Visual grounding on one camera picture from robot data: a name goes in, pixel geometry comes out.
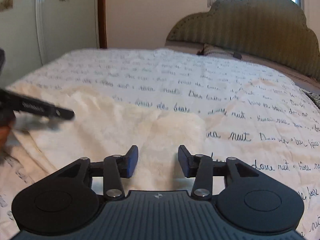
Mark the white script-print bed quilt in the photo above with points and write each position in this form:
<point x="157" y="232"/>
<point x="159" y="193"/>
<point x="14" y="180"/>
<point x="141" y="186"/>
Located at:
<point x="250" y="111"/>

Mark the striped pillow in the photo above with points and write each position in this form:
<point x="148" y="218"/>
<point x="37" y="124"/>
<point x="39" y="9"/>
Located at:
<point x="214" y="51"/>

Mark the cream white pants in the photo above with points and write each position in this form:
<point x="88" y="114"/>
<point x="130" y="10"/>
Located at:
<point x="103" y="127"/>

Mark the white floral wardrobe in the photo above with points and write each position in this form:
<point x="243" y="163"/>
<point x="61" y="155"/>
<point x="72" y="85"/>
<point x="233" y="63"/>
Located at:
<point x="36" y="32"/>

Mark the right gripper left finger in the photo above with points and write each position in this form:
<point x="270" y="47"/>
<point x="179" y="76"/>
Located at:
<point x="116" y="167"/>

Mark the person's hand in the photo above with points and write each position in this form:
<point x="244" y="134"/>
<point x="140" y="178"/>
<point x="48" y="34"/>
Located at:
<point x="4" y="133"/>

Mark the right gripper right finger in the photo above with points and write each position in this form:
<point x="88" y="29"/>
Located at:
<point x="199" y="167"/>

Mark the brown wooden door frame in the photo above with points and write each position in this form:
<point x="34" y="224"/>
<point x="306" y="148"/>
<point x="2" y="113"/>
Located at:
<point x="102" y="23"/>

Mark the green padded headboard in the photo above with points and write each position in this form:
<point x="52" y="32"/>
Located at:
<point x="275" y="30"/>

